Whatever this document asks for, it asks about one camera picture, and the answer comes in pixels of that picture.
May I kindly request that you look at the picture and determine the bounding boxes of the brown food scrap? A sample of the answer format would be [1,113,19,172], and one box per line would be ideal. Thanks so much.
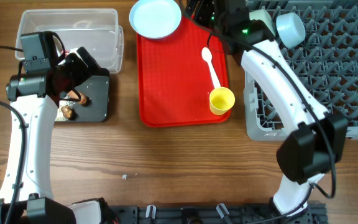
[60,105,75,120]

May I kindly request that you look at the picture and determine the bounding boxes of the mint green bowl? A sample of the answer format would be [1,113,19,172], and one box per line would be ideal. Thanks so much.
[249,9,276,36]

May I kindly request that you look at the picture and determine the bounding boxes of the clear plastic bin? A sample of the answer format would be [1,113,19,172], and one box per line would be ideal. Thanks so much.
[16,8,124,73]

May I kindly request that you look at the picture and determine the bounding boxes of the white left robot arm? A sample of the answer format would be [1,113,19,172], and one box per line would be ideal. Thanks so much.
[0,47,117,223]

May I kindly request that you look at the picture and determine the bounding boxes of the grey dishwasher rack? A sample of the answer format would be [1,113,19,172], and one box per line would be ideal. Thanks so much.
[247,0,358,139]

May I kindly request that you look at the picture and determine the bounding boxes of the black plastic tray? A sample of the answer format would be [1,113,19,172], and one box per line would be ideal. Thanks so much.
[56,68,110,123]

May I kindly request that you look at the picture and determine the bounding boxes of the light blue plate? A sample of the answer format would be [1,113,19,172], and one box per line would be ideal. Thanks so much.
[129,0,182,39]

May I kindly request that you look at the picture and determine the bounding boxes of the red serving tray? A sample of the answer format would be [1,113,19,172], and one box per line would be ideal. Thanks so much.
[137,18,231,128]

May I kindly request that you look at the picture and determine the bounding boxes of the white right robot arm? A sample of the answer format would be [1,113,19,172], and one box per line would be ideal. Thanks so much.
[181,1,348,218]

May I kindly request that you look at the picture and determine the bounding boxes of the orange carrot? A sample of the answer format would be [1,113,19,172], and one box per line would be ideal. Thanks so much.
[67,90,88,106]

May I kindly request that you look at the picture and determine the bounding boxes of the yellow plastic cup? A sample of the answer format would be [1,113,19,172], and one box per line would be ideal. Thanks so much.
[209,87,236,115]

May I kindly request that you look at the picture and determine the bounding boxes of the white plastic spoon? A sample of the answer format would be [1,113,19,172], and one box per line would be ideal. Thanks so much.
[201,47,221,88]

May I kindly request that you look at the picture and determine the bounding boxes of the light blue bowl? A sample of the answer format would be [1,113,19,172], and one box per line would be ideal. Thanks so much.
[276,12,306,49]

